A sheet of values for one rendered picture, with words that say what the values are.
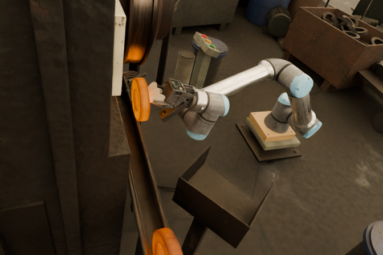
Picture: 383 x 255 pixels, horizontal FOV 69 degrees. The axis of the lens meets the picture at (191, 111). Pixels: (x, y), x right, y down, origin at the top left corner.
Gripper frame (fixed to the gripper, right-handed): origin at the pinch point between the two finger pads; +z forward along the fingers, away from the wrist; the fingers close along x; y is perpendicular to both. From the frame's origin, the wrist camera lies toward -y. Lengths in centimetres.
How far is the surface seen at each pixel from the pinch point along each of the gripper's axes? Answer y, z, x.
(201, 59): -18, -75, -84
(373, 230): -13, -105, 54
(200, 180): -17.3, -25.5, 23.4
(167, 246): -6, 3, 50
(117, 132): -0.3, 11.7, 19.7
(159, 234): -8.5, 2.7, 46.0
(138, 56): 13.4, 5.9, -1.7
